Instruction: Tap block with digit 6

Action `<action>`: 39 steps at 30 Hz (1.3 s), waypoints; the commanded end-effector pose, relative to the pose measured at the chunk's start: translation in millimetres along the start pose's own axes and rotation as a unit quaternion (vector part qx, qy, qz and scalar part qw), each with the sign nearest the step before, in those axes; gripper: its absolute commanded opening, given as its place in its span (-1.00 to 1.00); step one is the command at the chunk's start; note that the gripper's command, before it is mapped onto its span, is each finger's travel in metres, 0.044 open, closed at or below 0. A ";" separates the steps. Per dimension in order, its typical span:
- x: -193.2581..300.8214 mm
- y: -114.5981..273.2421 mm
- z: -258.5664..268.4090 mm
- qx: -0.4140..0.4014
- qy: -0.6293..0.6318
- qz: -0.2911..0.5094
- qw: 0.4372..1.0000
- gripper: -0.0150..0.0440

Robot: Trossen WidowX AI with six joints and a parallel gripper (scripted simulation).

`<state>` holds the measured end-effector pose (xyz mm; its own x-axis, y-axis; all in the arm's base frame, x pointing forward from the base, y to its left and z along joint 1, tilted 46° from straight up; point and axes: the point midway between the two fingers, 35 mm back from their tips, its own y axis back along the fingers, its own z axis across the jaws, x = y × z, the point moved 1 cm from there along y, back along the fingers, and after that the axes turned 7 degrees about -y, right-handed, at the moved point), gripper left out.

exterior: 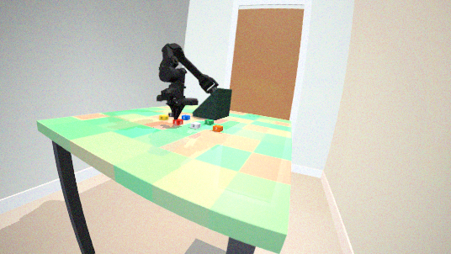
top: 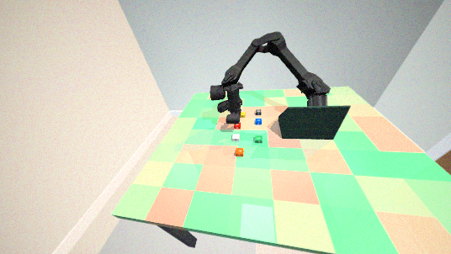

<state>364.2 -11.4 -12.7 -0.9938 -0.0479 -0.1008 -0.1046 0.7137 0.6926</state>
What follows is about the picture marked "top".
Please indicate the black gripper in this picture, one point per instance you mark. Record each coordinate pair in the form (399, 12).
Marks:
(235, 106)

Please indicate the small orange block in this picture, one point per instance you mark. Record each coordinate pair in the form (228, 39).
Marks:
(239, 151)

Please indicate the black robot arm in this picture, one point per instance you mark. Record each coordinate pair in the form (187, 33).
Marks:
(310, 84)

